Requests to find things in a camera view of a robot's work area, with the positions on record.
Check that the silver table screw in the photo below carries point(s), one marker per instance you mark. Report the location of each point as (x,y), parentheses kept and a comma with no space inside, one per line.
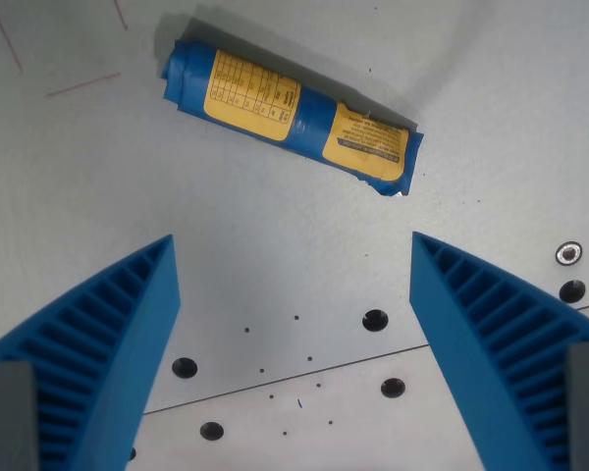
(569,253)

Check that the blue rolled bag yellow label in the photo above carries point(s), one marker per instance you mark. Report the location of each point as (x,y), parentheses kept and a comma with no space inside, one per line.
(294,118)

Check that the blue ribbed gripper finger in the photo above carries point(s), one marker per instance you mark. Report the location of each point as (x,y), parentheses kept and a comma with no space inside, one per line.
(491,343)
(103,343)

